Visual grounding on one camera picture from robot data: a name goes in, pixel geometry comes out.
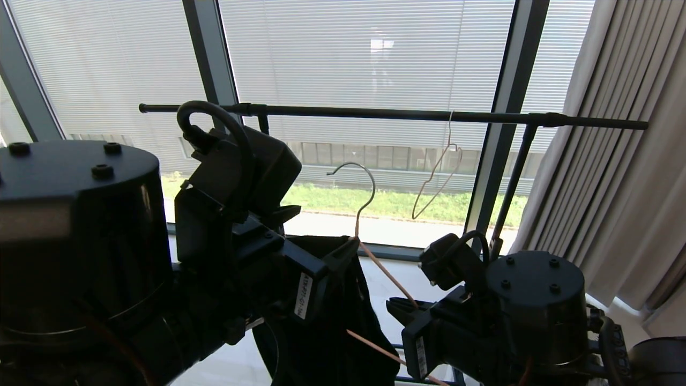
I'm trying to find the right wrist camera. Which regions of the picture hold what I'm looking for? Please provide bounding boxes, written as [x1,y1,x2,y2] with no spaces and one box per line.
[419,232,489,293]

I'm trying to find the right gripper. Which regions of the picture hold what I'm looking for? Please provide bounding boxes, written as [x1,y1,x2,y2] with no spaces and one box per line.
[401,289,504,382]

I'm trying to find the black shirt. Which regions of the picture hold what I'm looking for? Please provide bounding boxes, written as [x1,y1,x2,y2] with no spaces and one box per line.
[252,235,416,386]

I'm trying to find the black clothes rack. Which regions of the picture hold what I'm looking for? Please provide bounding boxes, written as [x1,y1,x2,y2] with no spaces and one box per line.
[138,102,649,386]

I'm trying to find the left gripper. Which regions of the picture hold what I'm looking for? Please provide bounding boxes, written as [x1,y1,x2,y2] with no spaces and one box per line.
[230,214,330,328]

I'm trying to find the window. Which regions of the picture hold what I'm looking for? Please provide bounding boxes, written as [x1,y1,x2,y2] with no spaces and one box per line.
[0,0,595,263]

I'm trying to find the beige curtain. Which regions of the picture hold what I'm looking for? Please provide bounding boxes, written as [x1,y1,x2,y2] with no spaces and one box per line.
[509,0,686,338]

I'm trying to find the pink clothes hanger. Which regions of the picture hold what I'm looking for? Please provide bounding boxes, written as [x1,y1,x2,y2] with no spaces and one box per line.
[412,111,463,220]
[327,162,451,386]

